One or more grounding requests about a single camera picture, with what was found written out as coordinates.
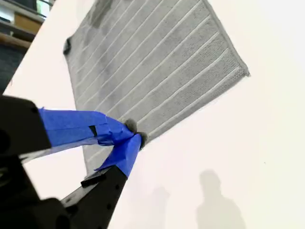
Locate grey striped towel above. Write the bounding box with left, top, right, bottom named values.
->
left=63, top=0, right=250, bottom=176

